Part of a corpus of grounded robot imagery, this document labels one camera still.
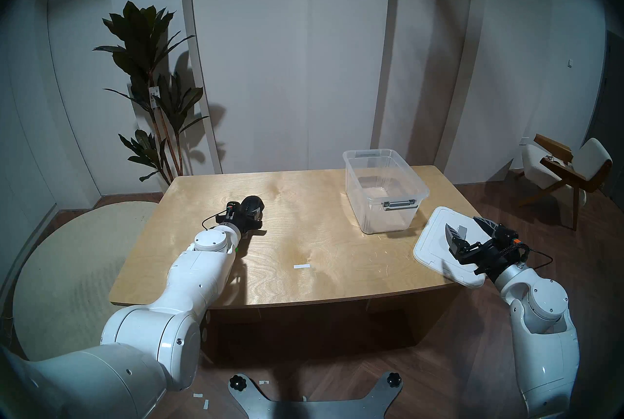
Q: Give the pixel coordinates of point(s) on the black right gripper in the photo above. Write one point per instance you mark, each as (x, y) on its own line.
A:
(497, 254)

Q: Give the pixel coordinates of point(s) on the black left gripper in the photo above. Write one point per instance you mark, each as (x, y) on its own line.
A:
(239, 220)

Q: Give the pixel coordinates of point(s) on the black computer mouse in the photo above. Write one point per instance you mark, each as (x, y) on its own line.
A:
(252, 203)

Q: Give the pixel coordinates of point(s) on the white container lid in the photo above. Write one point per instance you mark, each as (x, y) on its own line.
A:
(434, 247)

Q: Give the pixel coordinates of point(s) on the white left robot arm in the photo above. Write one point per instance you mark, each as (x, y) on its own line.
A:
(146, 325)

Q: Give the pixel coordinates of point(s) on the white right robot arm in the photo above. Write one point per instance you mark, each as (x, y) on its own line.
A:
(546, 335)

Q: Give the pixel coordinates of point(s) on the clear plastic storage container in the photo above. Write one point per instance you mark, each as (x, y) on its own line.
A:
(385, 193)

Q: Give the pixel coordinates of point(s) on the wooden armchair with white cushions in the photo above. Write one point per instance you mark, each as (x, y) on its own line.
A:
(568, 167)

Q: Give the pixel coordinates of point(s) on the white plant tag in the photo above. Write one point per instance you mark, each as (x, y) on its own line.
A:
(154, 97)

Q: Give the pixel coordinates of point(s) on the black base knob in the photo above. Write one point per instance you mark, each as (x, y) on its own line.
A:
(237, 382)
(393, 379)

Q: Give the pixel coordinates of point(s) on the tall dark green plant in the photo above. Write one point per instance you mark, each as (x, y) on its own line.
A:
(146, 47)

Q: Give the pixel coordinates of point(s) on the round cream rug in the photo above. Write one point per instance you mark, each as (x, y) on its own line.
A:
(58, 276)

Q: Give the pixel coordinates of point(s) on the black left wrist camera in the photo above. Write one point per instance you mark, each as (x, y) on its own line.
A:
(233, 212)

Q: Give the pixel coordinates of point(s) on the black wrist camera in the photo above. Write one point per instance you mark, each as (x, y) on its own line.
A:
(508, 235)
(233, 212)

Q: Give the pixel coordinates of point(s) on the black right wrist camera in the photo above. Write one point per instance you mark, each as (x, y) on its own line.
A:
(508, 235)

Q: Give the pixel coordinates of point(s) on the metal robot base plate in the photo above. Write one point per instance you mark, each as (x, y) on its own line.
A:
(321, 408)

